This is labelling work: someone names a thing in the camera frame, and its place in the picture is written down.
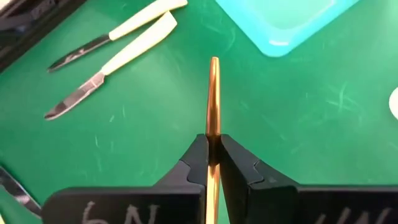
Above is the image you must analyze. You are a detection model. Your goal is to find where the green table mat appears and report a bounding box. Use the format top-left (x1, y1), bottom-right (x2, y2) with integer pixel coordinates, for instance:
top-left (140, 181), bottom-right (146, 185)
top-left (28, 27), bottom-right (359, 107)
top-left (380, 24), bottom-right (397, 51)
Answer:
top-left (0, 0), bottom-right (398, 224)

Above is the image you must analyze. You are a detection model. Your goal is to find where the silver metal utensil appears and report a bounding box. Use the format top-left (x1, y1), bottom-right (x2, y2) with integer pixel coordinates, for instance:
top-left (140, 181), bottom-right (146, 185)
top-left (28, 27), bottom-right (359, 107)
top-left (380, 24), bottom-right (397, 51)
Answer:
top-left (0, 166), bottom-right (43, 218)

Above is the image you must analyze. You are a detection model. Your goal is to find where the cream-handled table knife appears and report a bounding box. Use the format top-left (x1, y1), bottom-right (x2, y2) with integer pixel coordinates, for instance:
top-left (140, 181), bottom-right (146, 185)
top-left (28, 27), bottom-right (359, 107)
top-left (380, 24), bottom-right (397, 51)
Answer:
top-left (44, 11), bottom-right (178, 121)
top-left (47, 0), bottom-right (188, 73)

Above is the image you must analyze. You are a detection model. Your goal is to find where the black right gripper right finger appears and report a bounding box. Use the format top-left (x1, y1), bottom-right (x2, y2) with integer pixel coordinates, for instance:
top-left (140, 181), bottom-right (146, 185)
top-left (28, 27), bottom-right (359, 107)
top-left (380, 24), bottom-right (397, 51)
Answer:
top-left (219, 133), bottom-right (398, 224)

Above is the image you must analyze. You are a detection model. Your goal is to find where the cream-handled cutlery piece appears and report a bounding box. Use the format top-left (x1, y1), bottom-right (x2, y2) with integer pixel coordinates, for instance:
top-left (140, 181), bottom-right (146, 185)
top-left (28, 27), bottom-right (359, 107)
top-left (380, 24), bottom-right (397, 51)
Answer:
top-left (388, 86), bottom-right (398, 121)

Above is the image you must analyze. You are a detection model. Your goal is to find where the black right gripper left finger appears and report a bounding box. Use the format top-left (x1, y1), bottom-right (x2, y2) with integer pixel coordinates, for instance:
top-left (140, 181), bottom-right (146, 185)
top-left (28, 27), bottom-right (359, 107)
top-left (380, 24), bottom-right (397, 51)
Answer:
top-left (42, 133), bottom-right (210, 224)

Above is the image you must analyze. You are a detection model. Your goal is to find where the teal plastic bin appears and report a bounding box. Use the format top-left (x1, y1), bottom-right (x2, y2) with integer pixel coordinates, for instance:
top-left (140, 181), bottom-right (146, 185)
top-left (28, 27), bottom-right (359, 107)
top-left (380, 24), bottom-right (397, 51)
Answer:
top-left (214, 0), bottom-right (361, 58)

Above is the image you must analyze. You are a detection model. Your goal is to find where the brown wooden utensil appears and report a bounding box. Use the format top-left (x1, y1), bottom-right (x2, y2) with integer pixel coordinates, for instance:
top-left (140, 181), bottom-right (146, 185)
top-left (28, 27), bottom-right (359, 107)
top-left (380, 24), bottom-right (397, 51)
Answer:
top-left (205, 56), bottom-right (222, 224)

